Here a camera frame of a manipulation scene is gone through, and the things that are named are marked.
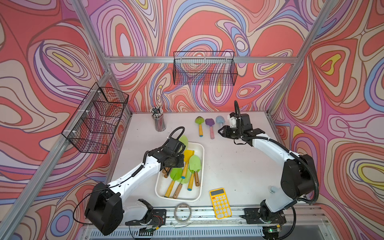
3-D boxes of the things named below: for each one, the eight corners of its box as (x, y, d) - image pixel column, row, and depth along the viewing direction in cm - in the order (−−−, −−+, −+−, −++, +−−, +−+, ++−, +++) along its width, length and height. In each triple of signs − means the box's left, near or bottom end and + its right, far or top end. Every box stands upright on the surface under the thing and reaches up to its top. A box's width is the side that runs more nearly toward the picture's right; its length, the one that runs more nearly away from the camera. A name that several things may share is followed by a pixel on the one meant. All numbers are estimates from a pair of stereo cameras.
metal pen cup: (154, 131, 109) (148, 115, 96) (156, 123, 115) (151, 106, 101) (165, 131, 109) (161, 115, 96) (166, 123, 115) (163, 106, 101)
